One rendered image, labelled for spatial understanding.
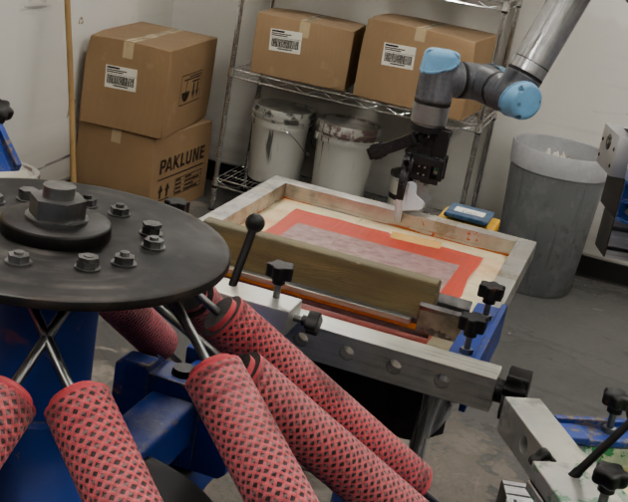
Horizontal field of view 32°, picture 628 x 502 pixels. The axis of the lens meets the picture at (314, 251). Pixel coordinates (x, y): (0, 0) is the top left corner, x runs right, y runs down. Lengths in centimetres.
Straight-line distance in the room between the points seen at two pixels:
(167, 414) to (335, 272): 57
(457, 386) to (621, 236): 106
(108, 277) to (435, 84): 145
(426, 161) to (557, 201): 268
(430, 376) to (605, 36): 394
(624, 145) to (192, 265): 163
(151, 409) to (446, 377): 45
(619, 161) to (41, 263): 173
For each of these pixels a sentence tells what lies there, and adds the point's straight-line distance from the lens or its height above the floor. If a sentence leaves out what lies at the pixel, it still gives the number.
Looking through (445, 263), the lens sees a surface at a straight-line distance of 217.
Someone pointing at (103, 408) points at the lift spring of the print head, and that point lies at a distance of 80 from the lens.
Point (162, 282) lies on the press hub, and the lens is 87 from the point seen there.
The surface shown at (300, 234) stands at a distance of 217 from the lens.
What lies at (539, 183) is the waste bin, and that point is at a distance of 491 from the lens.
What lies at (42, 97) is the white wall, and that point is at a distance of 490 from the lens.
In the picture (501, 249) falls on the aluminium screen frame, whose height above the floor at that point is 97.
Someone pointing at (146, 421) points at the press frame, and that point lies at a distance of 127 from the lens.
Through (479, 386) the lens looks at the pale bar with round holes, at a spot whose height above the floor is 102.
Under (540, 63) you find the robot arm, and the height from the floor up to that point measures 136.
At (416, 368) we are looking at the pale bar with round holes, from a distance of 150.
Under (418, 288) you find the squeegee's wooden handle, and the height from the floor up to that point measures 104.
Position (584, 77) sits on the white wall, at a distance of 536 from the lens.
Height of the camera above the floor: 163
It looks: 19 degrees down
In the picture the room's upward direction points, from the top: 10 degrees clockwise
